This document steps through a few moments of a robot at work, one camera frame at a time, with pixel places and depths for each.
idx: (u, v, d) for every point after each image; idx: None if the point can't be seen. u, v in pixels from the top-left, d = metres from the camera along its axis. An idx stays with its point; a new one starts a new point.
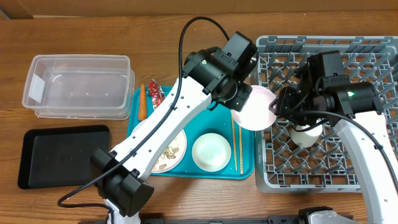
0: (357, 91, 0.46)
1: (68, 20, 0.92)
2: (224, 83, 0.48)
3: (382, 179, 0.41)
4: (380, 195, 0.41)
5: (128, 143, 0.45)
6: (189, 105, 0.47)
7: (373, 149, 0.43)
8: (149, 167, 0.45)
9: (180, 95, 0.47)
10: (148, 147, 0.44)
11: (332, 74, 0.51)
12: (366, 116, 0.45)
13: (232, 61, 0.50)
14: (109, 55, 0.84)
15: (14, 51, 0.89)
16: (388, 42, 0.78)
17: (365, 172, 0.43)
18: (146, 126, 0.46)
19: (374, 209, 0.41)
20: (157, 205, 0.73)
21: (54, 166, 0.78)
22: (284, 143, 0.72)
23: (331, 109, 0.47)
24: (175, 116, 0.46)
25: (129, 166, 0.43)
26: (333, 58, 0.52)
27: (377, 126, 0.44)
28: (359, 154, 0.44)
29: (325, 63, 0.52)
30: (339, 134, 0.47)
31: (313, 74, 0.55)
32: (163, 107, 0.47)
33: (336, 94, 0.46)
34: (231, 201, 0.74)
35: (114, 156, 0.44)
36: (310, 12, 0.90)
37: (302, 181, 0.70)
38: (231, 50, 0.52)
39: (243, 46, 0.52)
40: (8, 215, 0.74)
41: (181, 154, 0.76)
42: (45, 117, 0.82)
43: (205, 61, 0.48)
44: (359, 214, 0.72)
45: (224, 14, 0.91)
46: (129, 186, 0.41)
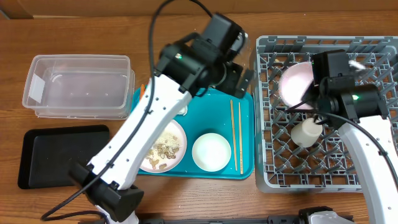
0: (361, 94, 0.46)
1: (68, 20, 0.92)
2: (203, 74, 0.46)
3: (385, 186, 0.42)
4: (384, 201, 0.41)
5: (105, 153, 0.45)
6: (165, 106, 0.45)
7: (377, 155, 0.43)
8: (130, 176, 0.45)
9: (155, 97, 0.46)
10: (125, 157, 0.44)
11: (337, 75, 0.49)
12: (371, 121, 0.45)
13: (212, 48, 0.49)
14: (109, 55, 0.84)
15: (14, 51, 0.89)
16: (388, 42, 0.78)
17: (370, 179, 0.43)
18: (121, 135, 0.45)
19: (377, 216, 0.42)
20: (157, 205, 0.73)
21: (54, 166, 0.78)
22: (284, 143, 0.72)
23: (336, 112, 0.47)
24: (150, 119, 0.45)
25: (107, 177, 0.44)
26: (337, 58, 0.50)
27: (382, 132, 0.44)
28: (364, 161, 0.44)
29: (330, 63, 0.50)
30: (343, 138, 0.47)
31: (319, 70, 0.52)
32: (137, 111, 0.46)
33: (341, 98, 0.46)
34: (230, 201, 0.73)
35: (91, 169, 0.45)
36: (310, 12, 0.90)
37: (302, 181, 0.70)
38: (210, 36, 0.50)
39: (222, 31, 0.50)
40: (9, 215, 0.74)
41: (181, 154, 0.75)
42: (45, 117, 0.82)
43: (180, 55, 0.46)
44: (359, 214, 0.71)
45: (224, 14, 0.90)
46: (111, 200, 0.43)
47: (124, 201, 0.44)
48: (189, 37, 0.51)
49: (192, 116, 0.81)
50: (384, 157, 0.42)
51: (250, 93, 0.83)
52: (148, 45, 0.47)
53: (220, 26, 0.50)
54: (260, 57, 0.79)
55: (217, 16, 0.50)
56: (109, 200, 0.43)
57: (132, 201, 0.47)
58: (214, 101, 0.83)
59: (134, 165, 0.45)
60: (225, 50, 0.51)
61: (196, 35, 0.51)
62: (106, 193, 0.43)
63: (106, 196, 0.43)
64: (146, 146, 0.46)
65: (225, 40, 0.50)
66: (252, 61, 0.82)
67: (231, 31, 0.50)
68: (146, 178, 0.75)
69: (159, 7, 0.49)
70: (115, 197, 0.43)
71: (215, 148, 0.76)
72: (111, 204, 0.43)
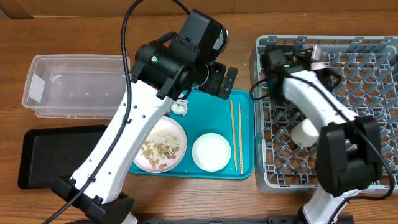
0: (292, 64, 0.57)
1: (68, 20, 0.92)
2: (183, 76, 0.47)
3: (319, 102, 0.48)
4: (318, 107, 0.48)
5: (87, 166, 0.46)
6: (144, 114, 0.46)
7: (308, 88, 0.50)
8: (114, 188, 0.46)
9: (133, 105, 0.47)
10: (107, 170, 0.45)
11: (277, 62, 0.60)
12: (302, 74, 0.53)
13: (193, 48, 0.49)
14: (108, 55, 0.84)
15: (14, 51, 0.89)
16: (389, 42, 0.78)
17: (306, 102, 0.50)
18: (102, 147, 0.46)
19: (320, 122, 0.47)
20: (157, 205, 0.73)
21: (54, 166, 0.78)
22: (284, 143, 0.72)
23: (276, 83, 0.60)
24: (130, 129, 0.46)
25: (89, 192, 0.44)
26: (274, 53, 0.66)
27: (310, 76, 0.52)
28: (298, 93, 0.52)
29: (271, 56, 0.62)
30: (287, 95, 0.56)
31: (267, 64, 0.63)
32: (118, 121, 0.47)
33: (277, 70, 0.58)
34: (231, 201, 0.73)
35: (73, 184, 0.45)
36: (310, 12, 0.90)
37: (302, 181, 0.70)
38: (189, 35, 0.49)
39: (202, 28, 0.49)
40: (8, 215, 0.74)
41: (181, 154, 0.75)
42: (45, 118, 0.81)
43: (155, 58, 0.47)
44: (358, 214, 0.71)
45: (224, 14, 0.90)
46: (94, 216, 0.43)
47: (109, 214, 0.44)
48: (168, 36, 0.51)
49: (192, 116, 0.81)
50: (313, 87, 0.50)
51: (250, 92, 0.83)
52: (122, 53, 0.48)
53: (198, 23, 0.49)
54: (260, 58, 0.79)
55: (195, 12, 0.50)
56: (92, 214, 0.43)
57: (120, 210, 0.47)
58: (213, 101, 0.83)
59: (117, 177, 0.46)
60: (206, 46, 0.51)
61: (175, 33, 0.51)
62: (89, 206, 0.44)
63: (89, 212, 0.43)
64: (129, 154, 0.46)
65: (204, 37, 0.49)
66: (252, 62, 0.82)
67: (211, 28, 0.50)
68: (146, 178, 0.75)
69: (130, 9, 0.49)
70: (99, 211, 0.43)
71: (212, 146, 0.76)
72: (96, 219, 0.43)
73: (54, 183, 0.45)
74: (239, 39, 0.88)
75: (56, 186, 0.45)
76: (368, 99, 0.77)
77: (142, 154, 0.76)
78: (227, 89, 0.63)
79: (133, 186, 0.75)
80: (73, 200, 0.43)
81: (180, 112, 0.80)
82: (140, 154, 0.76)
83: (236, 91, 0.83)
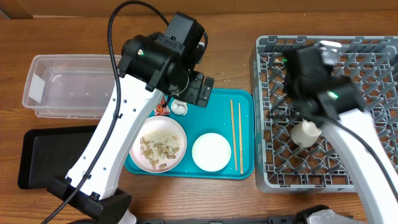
0: (337, 90, 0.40)
1: (68, 20, 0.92)
2: (170, 67, 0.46)
3: (377, 181, 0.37)
4: (375, 193, 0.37)
5: (81, 164, 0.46)
6: (135, 108, 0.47)
7: (364, 153, 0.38)
8: (111, 184, 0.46)
9: (123, 99, 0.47)
10: (102, 165, 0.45)
11: (311, 71, 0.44)
12: (356, 123, 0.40)
13: (178, 45, 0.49)
14: (109, 55, 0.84)
15: (14, 51, 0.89)
16: (389, 42, 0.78)
17: (357, 170, 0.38)
18: (95, 142, 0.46)
19: (372, 208, 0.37)
20: (157, 205, 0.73)
21: (55, 166, 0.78)
22: (284, 143, 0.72)
23: (313, 112, 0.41)
24: (121, 124, 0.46)
25: (86, 189, 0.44)
26: (308, 54, 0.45)
27: (364, 130, 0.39)
28: (348, 152, 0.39)
29: (300, 60, 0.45)
30: (326, 136, 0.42)
31: (291, 67, 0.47)
32: (108, 116, 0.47)
33: (317, 98, 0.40)
34: (230, 201, 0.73)
35: (69, 183, 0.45)
36: (310, 12, 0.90)
37: (302, 181, 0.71)
38: (174, 33, 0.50)
39: (186, 28, 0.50)
40: (8, 215, 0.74)
41: (181, 154, 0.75)
42: (45, 117, 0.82)
43: (142, 51, 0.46)
44: (359, 214, 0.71)
45: (224, 14, 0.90)
46: (93, 212, 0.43)
47: (107, 210, 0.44)
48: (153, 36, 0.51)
49: (192, 116, 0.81)
50: (372, 154, 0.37)
51: (250, 93, 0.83)
52: (109, 50, 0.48)
53: (181, 25, 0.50)
54: (260, 57, 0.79)
55: (179, 15, 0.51)
56: (91, 211, 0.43)
57: (119, 206, 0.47)
58: (213, 101, 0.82)
59: (112, 172, 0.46)
60: (188, 46, 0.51)
61: (160, 33, 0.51)
62: (87, 203, 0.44)
63: (87, 209, 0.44)
64: (122, 149, 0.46)
65: (188, 35, 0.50)
66: (252, 61, 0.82)
67: (193, 30, 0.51)
68: (145, 178, 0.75)
69: (117, 9, 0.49)
70: (96, 208, 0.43)
71: (206, 145, 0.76)
72: (94, 216, 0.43)
73: (50, 183, 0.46)
74: (239, 39, 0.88)
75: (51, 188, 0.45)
76: (368, 99, 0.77)
77: (142, 153, 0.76)
78: (205, 98, 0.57)
79: (131, 186, 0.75)
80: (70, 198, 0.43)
81: (181, 112, 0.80)
82: (140, 154, 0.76)
83: (236, 91, 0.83)
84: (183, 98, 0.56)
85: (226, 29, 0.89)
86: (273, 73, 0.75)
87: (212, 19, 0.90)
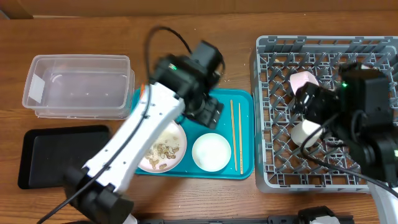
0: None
1: (68, 20, 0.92)
2: (195, 87, 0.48)
3: None
4: None
5: (102, 156, 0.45)
6: (161, 112, 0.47)
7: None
8: (125, 180, 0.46)
9: (152, 102, 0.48)
10: (123, 159, 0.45)
11: (374, 110, 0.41)
12: None
13: (200, 68, 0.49)
14: (109, 55, 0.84)
15: (14, 51, 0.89)
16: (388, 42, 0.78)
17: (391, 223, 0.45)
18: (119, 138, 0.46)
19: None
20: (157, 205, 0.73)
21: (55, 167, 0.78)
22: (284, 143, 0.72)
23: (370, 162, 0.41)
24: (147, 124, 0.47)
25: (103, 179, 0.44)
26: (377, 89, 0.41)
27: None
28: (390, 209, 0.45)
29: (367, 94, 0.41)
30: (372, 190, 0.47)
31: (350, 95, 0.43)
32: (135, 116, 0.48)
33: (377, 146, 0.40)
34: (230, 201, 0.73)
35: (86, 172, 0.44)
36: (310, 12, 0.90)
37: (302, 181, 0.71)
38: (198, 57, 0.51)
39: (208, 55, 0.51)
40: (9, 215, 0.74)
41: (181, 154, 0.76)
42: (45, 117, 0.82)
43: (173, 66, 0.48)
44: (358, 214, 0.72)
45: (224, 14, 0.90)
46: (105, 203, 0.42)
47: (118, 204, 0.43)
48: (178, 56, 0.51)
49: None
50: None
51: (250, 93, 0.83)
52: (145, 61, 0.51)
53: (204, 51, 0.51)
54: (260, 57, 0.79)
55: (203, 43, 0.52)
56: (102, 203, 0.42)
57: (124, 206, 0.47)
58: None
59: (130, 168, 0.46)
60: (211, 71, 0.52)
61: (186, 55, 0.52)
62: (102, 193, 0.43)
63: (100, 199, 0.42)
64: (143, 147, 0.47)
65: (212, 61, 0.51)
66: (252, 62, 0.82)
67: (216, 58, 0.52)
68: (146, 178, 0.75)
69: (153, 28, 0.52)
70: (111, 200, 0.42)
71: (211, 147, 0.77)
72: (106, 208, 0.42)
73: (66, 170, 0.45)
74: (239, 39, 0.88)
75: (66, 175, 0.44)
76: None
77: None
78: (212, 120, 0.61)
79: (134, 186, 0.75)
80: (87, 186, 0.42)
81: None
82: None
83: (236, 91, 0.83)
84: (198, 116, 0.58)
85: (226, 29, 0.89)
86: (273, 74, 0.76)
87: (212, 19, 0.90)
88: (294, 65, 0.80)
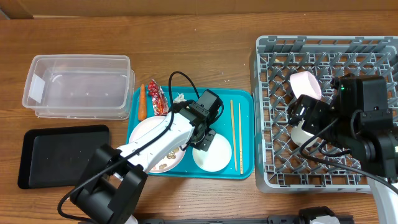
0: None
1: (68, 20, 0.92)
2: (199, 127, 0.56)
3: None
4: None
5: (132, 145, 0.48)
6: (180, 129, 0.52)
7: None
8: (148, 169, 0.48)
9: (173, 122, 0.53)
10: (149, 151, 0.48)
11: (372, 109, 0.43)
12: None
13: (204, 111, 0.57)
14: (109, 55, 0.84)
15: (14, 51, 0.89)
16: (388, 42, 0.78)
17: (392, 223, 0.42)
18: (146, 136, 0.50)
19: None
20: (157, 205, 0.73)
21: (54, 166, 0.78)
22: (284, 143, 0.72)
23: (370, 157, 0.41)
24: (170, 135, 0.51)
25: (134, 161, 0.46)
26: (373, 88, 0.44)
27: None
28: (390, 209, 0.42)
29: (364, 93, 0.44)
30: (372, 188, 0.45)
31: (349, 99, 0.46)
32: (159, 128, 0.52)
33: (378, 141, 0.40)
34: (230, 201, 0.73)
35: (119, 152, 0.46)
36: (310, 12, 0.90)
37: (302, 181, 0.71)
38: (203, 102, 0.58)
39: (210, 101, 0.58)
40: (8, 215, 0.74)
41: (181, 154, 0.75)
42: (45, 117, 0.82)
43: (188, 107, 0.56)
44: (359, 214, 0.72)
45: (224, 14, 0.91)
46: (132, 180, 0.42)
47: (140, 187, 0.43)
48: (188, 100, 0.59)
49: None
50: None
51: (250, 93, 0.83)
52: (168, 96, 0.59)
53: (208, 98, 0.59)
54: (260, 57, 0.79)
55: (209, 91, 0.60)
56: (129, 180, 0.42)
57: (134, 203, 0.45)
58: None
59: (152, 162, 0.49)
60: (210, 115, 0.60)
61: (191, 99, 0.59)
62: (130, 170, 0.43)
63: (127, 175, 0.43)
64: (163, 152, 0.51)
65: (213, 105, 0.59)
66: (252, 62, 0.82)
67: (216, 103, 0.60)
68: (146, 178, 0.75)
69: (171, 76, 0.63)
70: (138, 177, 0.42)
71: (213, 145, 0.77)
72: (132, 186, 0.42)
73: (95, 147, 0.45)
74: (239, 39, 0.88)
75: (95, 154, 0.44)
76: None
77: None
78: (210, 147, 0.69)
79: None
80: (120, 161, 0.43)
81: None
82: None
83: (236, 91, 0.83)
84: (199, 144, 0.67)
85: (226, 29, 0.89)
86: (273, 74, 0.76)
87: (211, 19, 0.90)
88: (294, 65, 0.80)
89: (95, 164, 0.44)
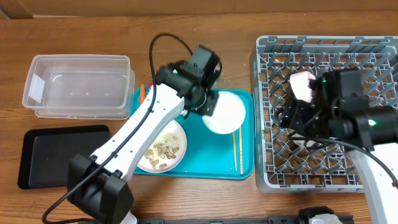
0: (376, 117, 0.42)
1: (68, 20, 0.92)
2: (194, 89, 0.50)
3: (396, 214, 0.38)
4: None
5: (109, 145, 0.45)
6: (165, 107, 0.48)
7: (390, 186, 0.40)
8: (131, 168, 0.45)
9: (157, 99, 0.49)
10: (129, 148, 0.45)
11: (350, 94, 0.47)
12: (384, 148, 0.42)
13: (198, 70, 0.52)
14: (109, 55, 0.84)
15: (14, 51, 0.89)
16: (389, 42, 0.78)
17: (376, 195, 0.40)
18: (124, 130, 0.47)
19: None
20: (157, 205, 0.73)
21: (54, 166, 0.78)
22: (284, 142, 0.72)
23: (349, 134, 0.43)
24: (153, 117, 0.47)
25: (110, 167, 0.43)
26: (351, 78, 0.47)
27: (395, 162, 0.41)
28: (372, 182, 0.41)
29: (342, 82, 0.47)
30: (355, 163, 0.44)
31: (330, 88, 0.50)
32: (141, 111, 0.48)
33: (355, 120, 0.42)
34: (230, 201, 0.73)
35: (94, 160, 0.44)
36: (310, 12, 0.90)
37: (302, 181, 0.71)
38: (196, 60, 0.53)
39: (205, 58, 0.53)
40: (9, 215, 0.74)
41: (181, 153, 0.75)
42: (45, 117, 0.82)
43: (176, 70, 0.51)
44: (359, 214, 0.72)
45: (223, 14, 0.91)
46: (112, 188, 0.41)
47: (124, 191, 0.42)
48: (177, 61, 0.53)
49: (193, 116, 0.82)
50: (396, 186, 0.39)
51: (250, 93, 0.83)
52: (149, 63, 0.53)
53: (203, 54, 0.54)
54: (260, 57, 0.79)
55: (201, 47, 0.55)
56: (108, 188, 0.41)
57: (125, 201, 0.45)
58: None
59: (135, 157, 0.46)
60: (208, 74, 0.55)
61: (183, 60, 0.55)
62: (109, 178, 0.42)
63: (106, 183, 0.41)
64: (148, 139, 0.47)
65: (209, 62, 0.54)
66: (252, 62, 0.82)
67: (211, 60, 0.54)
68: (146, 178, 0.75)
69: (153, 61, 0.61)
70: (117, 184, 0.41)
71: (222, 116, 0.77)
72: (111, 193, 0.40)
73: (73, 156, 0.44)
74: (239, 39, 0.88)
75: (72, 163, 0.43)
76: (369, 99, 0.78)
77: None
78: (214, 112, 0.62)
79: (134, 185, 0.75)
80: (97, 170, 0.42)
81: None
82: None
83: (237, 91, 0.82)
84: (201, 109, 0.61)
85: (226, 29, 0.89)
86: (273, 74, 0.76)
87: (212, 19, 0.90)
88: (294, 65, 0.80)
89: (76, 172, 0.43)
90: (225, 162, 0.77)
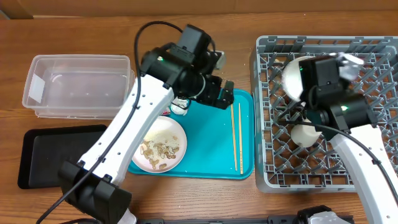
0: (349, 103, 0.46)
1: (68, 20, 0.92)
2: (183, 76, 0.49)
3: (380, 193, 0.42)
4: (382, 210, 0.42)
5: (96, 149, 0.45)
6: (152, 102, 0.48)
7: (371, 165, 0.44)
8: (122, 170, 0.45)
9: (142, 94, 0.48)
10: (117, 150, 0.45)
11: (325, 84, 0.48)
12: (362, 130, 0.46)
13: (188, 54, 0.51)
14: (109, 55, 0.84)
15: (13, 51, 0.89)
16: (388, 42, 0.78)
17: (361, 177, 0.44)
18: (110, 130, 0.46)
19: (374, 216, 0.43)
20: (156, 205, 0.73)
21: (54, 166, 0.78)
22: (284, 143, 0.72)
23: (326, 121, 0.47)
24: (139, 114, 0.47)
25: (99, 172, 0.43)
26: (326, 65, 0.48)
27: (373, 142, 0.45)
28: (355, 165, 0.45)
29: (318, 71, 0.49)
30: (336, 148, 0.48)
31: (306, 78, 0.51)
32: (126, 108, 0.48)
33: (329, 109, 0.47)
34: (230, 201, 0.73)
35: (82, 165, 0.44)
36: (310, 12, 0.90)
37: (302, 181, 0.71)
38: (185, 43, 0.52)
39: (194, 38, 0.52)
40: (8, 215, 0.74)
41: (181, 154, 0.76)
42: (45, 117, 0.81)
43: (161, 58, 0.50)
44: (359, 214, 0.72)
45: (224, 14, 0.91)
46: (103, 193, 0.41)
47: (117, 196, 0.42)
48: (166, 45, 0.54)
49: (192, 116, 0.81)
50: (377, 165, 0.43)
51: (250, 92, 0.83)
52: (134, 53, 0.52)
53: (191, 35, 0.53)
54: (260, 57, 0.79)
55: (189, 27, 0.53)
56: (101, 192, 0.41)
57: (121, 202, 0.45)
58: None
59: (125, 158, 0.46)
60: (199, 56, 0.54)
61: (172, 43, 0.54)
62: (99, 183, 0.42)
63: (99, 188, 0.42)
64: (137, 137, 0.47)
65: (198, 43, 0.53)
66: (252, 61, 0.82)
67: (203, 39, 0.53)
68: (145, 178, 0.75)
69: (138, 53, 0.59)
70: (111, 186, 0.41)
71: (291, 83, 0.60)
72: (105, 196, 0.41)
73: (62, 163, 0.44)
74: (239, 39, 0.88)
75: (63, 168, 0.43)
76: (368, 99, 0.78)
77: (142, 153, 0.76)
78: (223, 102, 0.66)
79: (132, 185, 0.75)
80: (85, 177, 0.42)
81: (180, 112, 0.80)
82: (140, 154, 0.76)
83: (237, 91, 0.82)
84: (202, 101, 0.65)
85: (226, 29, 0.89)
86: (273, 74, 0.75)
87: (212, 19, 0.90)
88: None
89: (68, 179, 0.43)
90: (225, 162, 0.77)
